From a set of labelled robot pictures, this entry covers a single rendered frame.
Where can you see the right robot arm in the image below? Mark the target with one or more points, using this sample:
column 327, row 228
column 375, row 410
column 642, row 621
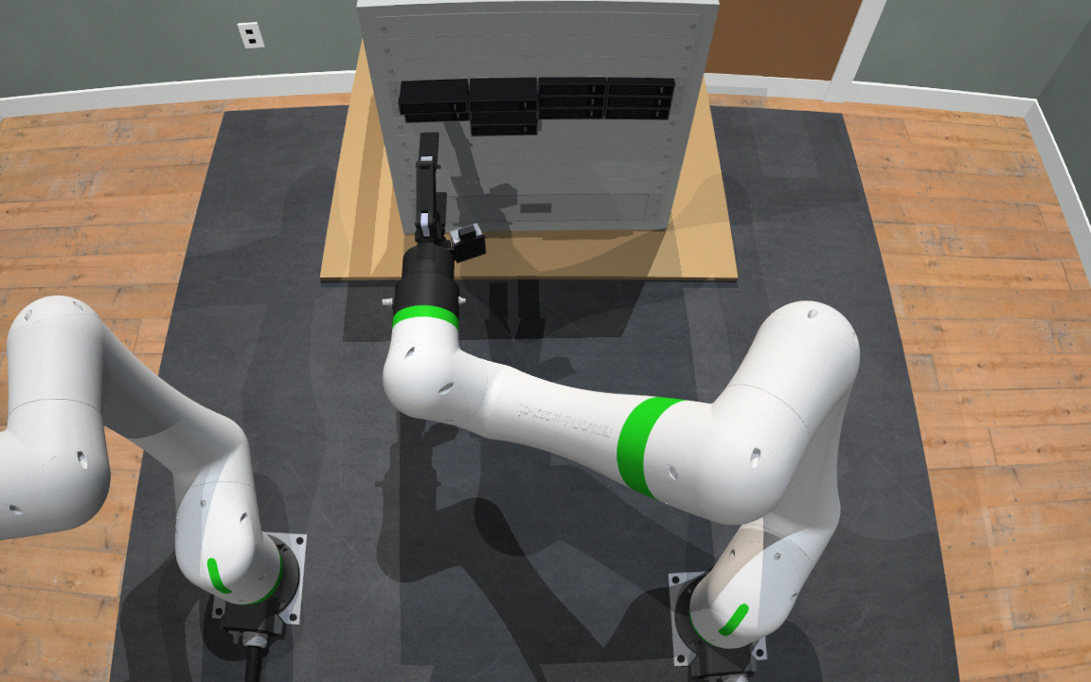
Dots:
column 778, row 420

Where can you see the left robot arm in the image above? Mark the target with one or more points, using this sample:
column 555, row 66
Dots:
column 69, row 376

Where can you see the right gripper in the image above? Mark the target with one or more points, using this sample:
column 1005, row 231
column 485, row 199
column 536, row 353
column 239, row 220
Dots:
column 429, row 255

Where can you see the grey metal open frame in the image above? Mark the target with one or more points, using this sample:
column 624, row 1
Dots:
column 576, row 174

